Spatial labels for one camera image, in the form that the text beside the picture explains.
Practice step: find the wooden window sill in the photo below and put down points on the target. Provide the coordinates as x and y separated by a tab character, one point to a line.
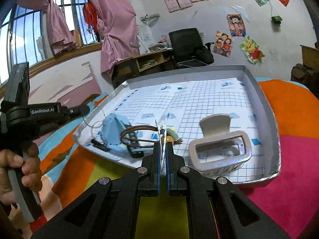
64	54

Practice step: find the grey tray with grid paper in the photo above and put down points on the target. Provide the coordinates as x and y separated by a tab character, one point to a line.
199	104

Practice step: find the yellow bear poster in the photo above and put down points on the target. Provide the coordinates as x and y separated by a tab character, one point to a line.
251	51

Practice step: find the cartoon family poster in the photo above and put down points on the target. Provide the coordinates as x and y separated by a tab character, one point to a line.
223	43

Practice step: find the black office chair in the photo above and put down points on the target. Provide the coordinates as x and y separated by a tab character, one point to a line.
184	42

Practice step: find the person's left hand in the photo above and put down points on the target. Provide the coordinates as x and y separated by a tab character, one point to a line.
31	169

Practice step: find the blue wristwatch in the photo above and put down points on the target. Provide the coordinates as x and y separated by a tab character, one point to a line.
112	129

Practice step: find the small green hanging purse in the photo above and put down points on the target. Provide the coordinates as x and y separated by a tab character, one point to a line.
276	20

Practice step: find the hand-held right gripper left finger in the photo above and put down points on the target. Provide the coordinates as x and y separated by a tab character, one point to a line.
157	169

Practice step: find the white clothes hanger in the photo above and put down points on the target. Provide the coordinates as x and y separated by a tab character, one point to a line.
192	63

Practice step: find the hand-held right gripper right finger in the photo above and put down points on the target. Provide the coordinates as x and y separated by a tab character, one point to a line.
170	169

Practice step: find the short pink curtain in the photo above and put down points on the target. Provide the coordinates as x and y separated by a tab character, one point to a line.
54	17

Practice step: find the stack of books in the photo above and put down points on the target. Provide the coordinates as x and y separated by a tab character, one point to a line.
159	47

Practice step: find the brown bags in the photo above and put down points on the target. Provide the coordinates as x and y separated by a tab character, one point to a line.
305	76

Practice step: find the wooden board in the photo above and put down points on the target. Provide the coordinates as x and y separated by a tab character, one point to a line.
310	54

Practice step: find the long tied pink curtain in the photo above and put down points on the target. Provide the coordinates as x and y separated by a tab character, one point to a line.
114	29

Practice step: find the thin metal hoop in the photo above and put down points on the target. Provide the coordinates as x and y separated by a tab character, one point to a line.
87	125

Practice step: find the small black hair clip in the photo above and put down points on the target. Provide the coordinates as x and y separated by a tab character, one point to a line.
99	145

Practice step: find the dark wooden desk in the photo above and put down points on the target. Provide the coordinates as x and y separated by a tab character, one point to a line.
129	66

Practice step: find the anime character poster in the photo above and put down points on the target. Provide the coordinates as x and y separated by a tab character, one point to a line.
236	25

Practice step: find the white claw hair clip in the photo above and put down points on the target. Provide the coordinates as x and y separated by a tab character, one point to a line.
216	159

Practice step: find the barred window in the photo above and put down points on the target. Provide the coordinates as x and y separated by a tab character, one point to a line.
25	29

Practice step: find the red hanging clothes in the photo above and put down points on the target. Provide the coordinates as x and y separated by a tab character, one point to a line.
89	15

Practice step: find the decorated metal hair clip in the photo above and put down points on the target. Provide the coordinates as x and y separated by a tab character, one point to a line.
162	134

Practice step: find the colourful patchwork bedspread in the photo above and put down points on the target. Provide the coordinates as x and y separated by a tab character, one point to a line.
299	129

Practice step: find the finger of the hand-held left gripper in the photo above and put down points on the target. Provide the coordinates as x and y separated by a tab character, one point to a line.
79	110

